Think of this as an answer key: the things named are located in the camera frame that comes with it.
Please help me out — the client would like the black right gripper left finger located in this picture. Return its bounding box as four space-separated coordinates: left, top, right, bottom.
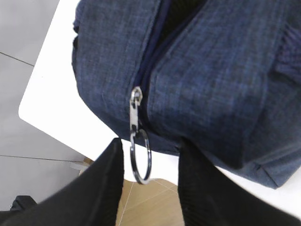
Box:
0 138 124 226

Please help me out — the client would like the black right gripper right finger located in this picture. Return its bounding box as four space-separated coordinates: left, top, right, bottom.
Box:
178 139 301 226

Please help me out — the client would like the navy blue lunch bag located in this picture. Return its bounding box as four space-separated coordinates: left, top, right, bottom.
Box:
72 0 301 188

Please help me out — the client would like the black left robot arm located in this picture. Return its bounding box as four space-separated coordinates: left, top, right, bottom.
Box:
10 195 37 211

